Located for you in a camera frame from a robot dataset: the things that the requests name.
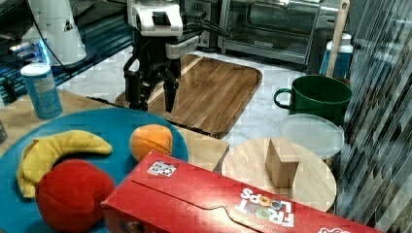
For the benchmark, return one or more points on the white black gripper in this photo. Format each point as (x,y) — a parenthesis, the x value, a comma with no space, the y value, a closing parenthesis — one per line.
(162,35)

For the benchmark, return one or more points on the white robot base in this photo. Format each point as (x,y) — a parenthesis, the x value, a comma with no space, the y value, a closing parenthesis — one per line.
(55,30)

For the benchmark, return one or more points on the orange plush orange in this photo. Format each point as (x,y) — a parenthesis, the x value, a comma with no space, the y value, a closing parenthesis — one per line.
(150,137)

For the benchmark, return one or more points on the dark wooden tray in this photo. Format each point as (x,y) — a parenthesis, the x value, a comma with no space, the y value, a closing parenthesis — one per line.
(212,95)

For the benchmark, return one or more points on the silver toaster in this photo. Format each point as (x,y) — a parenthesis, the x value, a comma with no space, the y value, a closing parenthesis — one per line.
(209,10)

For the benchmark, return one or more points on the red Froot Loops box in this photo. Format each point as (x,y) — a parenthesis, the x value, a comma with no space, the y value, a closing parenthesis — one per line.
(166,195)

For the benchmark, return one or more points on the blue cylindrical canister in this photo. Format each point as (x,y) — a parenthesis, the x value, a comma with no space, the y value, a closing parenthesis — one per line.
(40,85)

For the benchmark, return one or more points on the yellow plush banana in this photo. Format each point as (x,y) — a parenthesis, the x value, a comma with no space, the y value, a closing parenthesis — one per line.
(39,156)

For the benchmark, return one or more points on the red plush apple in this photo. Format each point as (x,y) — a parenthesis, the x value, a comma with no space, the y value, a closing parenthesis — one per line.
(69,196)

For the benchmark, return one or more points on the small wooden block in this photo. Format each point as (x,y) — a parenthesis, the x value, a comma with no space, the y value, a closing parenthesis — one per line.
(281,162)

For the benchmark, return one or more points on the silver toaster oven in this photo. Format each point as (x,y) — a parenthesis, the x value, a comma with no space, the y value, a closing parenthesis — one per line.
(279,29)

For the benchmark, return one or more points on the green mug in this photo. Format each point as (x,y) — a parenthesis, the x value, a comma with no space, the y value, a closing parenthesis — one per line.
(316,95)

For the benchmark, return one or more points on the blue round plate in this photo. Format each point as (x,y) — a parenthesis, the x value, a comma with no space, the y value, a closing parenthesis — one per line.
(20,215)

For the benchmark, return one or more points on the round light wooden board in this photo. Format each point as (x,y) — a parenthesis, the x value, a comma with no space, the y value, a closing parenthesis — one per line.
(313,185)

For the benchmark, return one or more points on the blue white-capped bottle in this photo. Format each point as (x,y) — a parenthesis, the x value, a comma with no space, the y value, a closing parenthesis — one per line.
(343,59)

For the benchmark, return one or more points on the wooden spoon handle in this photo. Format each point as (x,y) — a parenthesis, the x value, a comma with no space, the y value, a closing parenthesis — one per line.
(337,35)

